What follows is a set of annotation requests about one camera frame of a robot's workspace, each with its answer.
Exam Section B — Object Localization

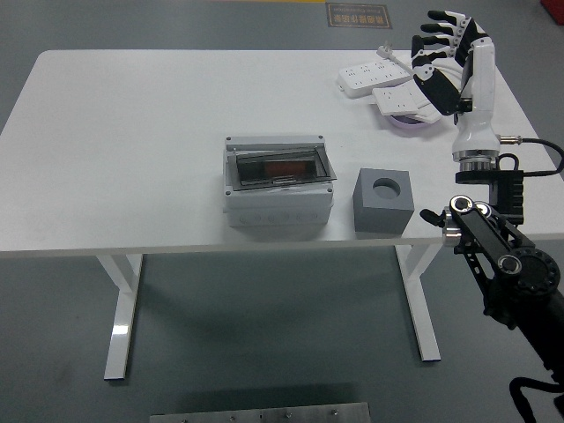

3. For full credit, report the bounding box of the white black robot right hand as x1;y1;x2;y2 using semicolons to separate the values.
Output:
410;9;501;155

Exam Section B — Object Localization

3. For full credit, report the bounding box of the orange cylindrical battery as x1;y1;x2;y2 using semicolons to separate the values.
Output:
263;160;308;177

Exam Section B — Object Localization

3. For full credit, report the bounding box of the transparent hinged box lid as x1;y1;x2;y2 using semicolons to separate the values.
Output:
226;145;338;193

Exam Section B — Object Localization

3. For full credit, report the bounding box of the red box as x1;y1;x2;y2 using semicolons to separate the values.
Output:
539;0;564;26

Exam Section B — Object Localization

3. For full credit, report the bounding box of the grey plastic electrical box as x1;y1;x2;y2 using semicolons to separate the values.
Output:
222;134;335;229

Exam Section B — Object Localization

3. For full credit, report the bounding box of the white socket block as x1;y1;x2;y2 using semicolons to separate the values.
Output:
412;104;447;125

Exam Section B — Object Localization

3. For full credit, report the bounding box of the purple round bowl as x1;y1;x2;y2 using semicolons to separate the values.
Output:
388;112;436;138

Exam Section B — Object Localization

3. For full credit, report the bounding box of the short white power strip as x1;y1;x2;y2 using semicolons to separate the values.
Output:
372;83;442;118

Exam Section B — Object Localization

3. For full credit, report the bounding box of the white power plug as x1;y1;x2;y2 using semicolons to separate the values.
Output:
375;41;418;74

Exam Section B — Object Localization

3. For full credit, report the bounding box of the long white power strip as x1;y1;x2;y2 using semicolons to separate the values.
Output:
337;60;419;99

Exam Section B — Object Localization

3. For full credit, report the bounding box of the brown floor sign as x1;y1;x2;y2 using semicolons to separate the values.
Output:
325;2;393;31

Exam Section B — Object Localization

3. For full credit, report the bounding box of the grey block with round hole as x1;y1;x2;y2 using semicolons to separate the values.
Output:
352;167;416;234

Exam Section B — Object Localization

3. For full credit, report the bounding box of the white table leg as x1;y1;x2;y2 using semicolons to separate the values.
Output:
394;244;442;363
95;254;145;381

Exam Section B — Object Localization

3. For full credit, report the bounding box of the grey metal plate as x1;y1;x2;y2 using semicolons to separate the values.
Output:
149;401;372;423

